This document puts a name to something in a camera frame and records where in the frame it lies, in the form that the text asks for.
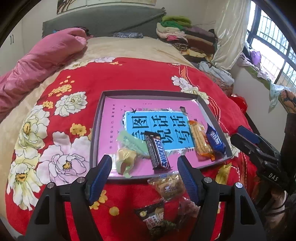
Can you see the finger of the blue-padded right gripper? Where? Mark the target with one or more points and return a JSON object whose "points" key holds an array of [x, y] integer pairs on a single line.
{"points": [[258, 140], [255, 154]]}

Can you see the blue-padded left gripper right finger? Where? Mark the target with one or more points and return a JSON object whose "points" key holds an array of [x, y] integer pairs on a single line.
{"points": [[192, 179]]}

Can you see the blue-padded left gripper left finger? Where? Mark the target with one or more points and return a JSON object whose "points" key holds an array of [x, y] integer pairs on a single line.
{"points": [[96, 178]]}

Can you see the clear bag red candy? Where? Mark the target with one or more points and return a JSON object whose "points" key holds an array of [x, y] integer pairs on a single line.
{"points": [[186, 209]]}

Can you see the blue Oreo packet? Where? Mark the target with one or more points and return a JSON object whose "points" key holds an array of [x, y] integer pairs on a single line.
{"points": [[214, 140]]}

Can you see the dark Snickers bar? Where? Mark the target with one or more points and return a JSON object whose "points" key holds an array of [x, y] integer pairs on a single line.
{"points": [[156, 150]]}

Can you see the clear bag peanut snack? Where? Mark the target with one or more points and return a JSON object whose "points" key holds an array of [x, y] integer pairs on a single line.
{"points": [[169, 185]]}

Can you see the yellow wafer snack packet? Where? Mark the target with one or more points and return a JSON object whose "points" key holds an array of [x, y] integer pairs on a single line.
{"points": [[223, 174]]}

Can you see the orange wrapped cracker pack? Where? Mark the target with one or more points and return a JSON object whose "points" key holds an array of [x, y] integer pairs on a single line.
{"points": [[202, 146]]}

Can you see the green wrapped pastry snack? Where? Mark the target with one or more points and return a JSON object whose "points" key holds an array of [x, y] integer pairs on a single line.
{"points": [[130, 151]]}

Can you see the green bean snack packet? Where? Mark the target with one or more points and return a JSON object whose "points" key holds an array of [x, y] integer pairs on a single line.
{"points": [[153, 217]]}

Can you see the red floral blanket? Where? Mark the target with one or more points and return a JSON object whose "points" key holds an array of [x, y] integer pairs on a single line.
{"points": [[55, 138]]}

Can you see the pink and blue book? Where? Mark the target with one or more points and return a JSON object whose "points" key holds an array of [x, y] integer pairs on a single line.
{"points": [[145, 136]]}

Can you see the grey cardboard tray box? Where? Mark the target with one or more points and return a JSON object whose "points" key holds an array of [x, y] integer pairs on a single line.
{"points": [[163, 112]]}

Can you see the clothes on window sill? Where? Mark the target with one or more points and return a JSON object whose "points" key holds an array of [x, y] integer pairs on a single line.
{"points": [[277, 93]]}

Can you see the barred window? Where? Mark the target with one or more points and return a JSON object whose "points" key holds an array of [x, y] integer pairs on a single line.
{"points": [[270, 48]]}

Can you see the stack of folded clothes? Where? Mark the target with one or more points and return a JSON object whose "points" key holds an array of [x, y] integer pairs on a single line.
{"points": [[193, 42]]}

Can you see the cream satin curtain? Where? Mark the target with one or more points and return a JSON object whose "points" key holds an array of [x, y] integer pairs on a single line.
{"points": [[231, 30]]}

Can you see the beige bed sheet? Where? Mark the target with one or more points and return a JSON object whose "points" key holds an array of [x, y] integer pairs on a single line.
{"points": [[145, 48]]}

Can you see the pink quilt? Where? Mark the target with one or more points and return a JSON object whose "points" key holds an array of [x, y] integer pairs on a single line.
{"points": [[48, 55]]}

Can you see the blue patterned pillow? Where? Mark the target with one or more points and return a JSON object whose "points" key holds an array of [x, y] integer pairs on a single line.
{"points": [[132, 35]]}

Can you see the white glossy wardrobe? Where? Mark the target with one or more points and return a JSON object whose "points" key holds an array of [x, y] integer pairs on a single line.
{"points": [[13, 48]]}

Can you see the grey headboard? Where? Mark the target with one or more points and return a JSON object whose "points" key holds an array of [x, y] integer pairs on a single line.
{"points": [[104, 21]]}

